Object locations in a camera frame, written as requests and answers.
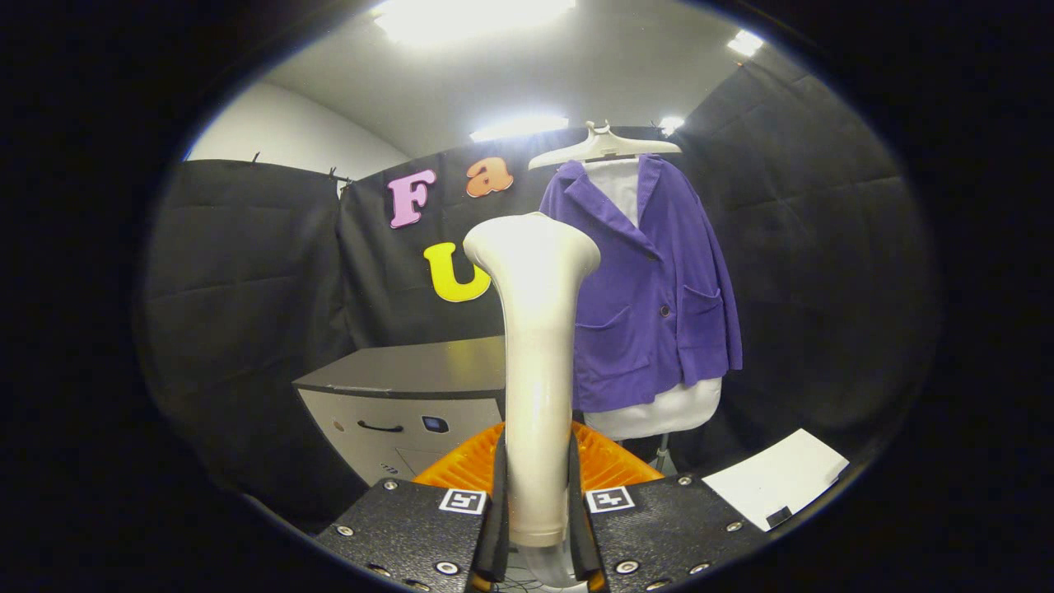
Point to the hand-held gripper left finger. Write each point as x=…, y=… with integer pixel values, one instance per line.
x=412, y=535

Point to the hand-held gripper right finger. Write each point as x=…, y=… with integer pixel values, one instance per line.
x=659, y=527

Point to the white garment steamer head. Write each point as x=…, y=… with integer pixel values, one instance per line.
x=539, y=346

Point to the white clothes hanger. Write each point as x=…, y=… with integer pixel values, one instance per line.
x=605, y=147

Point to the metal mannequin stand pole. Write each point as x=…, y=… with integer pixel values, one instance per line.
x=664, y=457

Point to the white mannequin torso form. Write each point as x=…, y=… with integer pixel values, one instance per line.
x=667, y=412

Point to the white paper sheet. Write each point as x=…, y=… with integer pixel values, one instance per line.
x=774, y=482

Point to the grey cabinet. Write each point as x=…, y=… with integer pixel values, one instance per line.
x=395, y=412

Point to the black backdrop cloth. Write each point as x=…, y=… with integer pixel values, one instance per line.
x=247, y=313

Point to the small ceiling light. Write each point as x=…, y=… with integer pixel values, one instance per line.
x=671, y=124
x=745, y=43

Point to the large ceiling light panel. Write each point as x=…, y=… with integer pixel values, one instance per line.
x=469, y=16

